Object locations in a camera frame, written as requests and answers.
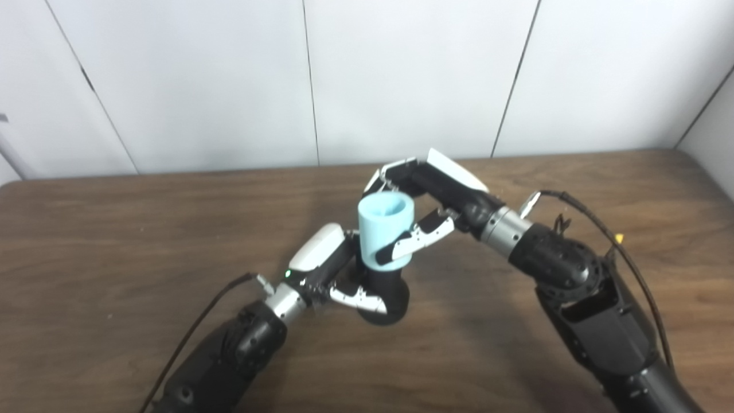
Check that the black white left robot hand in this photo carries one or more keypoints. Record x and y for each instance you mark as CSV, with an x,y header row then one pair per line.
x,y
324,255

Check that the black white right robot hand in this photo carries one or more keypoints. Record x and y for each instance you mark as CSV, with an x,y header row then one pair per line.
x,y
459,192

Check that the black flared nozzle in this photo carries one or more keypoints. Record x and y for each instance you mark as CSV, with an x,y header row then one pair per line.
x,y
390,292

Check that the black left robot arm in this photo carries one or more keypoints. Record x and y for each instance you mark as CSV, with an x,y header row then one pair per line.
x,y
229,355

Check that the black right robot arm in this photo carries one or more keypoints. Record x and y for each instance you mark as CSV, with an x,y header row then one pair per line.
x,y
596,321

